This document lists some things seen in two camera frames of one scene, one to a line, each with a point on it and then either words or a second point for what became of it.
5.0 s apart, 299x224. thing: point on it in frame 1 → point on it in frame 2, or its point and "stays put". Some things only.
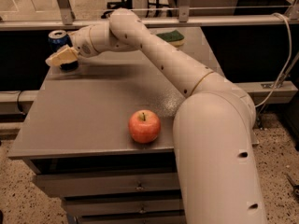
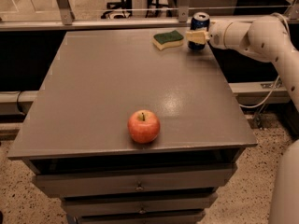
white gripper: (80, 43) → (217, 34)
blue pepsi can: (58, 39) → (199, 21)
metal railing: (66, 20) stays put
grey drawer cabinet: (77, 137) stays put
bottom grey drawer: (158, 219) stays put
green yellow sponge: (174, 37) stays put
